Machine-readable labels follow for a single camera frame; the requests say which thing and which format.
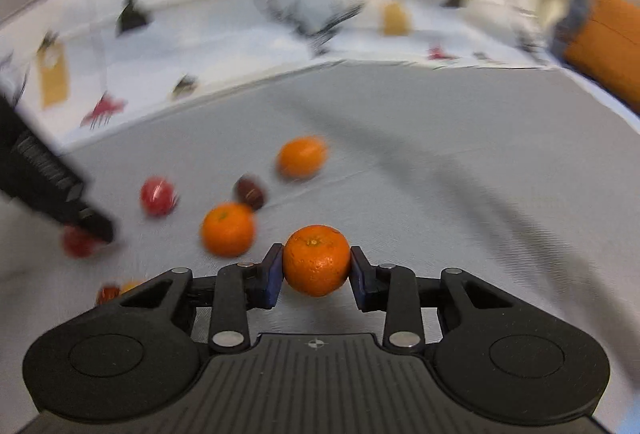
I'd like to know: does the dark red plum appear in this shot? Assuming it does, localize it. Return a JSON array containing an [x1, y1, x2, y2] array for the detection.
[[233, 174, 268, 211]]

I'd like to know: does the grey printed cloth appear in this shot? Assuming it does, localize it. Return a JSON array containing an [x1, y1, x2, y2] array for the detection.
[[0, 0, 640, 420]]

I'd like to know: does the blue printed box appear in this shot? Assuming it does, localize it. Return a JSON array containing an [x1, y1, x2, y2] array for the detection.
[[547, 0, 593, 57]]

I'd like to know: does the red cherry tomato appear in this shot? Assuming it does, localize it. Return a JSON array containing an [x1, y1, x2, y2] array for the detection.
[[61, 226, 103, 259], [95, 284, 122, 307], [139, 177, 179, 217]]

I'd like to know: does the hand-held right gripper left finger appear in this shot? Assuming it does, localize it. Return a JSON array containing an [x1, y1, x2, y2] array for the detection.
[[119, 243, 285, 355]]

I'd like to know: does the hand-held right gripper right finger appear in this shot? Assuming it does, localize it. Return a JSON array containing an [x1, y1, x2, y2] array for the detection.
[[349, 246, 517, 355]]

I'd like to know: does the orange mandarin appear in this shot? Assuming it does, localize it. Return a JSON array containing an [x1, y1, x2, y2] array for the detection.
[[200, 202, 257, 258], [276, 136, 329, 181], [282, 225, 352, 297]]

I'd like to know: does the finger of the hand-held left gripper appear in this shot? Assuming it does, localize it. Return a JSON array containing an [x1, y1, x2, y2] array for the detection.
[[0, 92, 117, 245]]

